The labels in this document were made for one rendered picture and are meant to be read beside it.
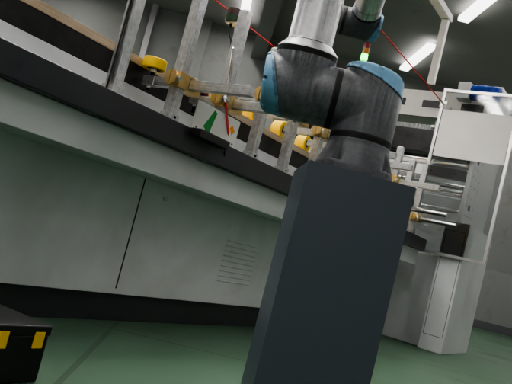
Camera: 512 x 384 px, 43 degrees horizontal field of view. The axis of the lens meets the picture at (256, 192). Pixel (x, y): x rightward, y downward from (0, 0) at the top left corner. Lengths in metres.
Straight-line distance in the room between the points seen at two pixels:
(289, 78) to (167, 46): 8.57
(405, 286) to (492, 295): 6.01
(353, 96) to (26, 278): 1.12
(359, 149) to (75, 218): 1.01
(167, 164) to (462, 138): 2.85
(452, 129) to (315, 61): 3.14
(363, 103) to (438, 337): 3.09
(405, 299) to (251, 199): 2.34
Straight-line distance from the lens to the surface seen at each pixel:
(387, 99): 1.57
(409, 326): 4.68
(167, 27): 10.18
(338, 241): 1.46
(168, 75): 2.09
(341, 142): 1.55
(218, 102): 2.26
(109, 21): 10.28
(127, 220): 2.32
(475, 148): 4.57
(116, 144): 1.94
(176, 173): 2.16
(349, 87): 1.56
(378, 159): 1.54
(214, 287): 2.83
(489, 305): 10.64
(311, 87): 1.55
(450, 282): 4.49
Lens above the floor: 0.39
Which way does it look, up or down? 4 degrees up
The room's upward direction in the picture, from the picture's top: 14 degrees clockwise
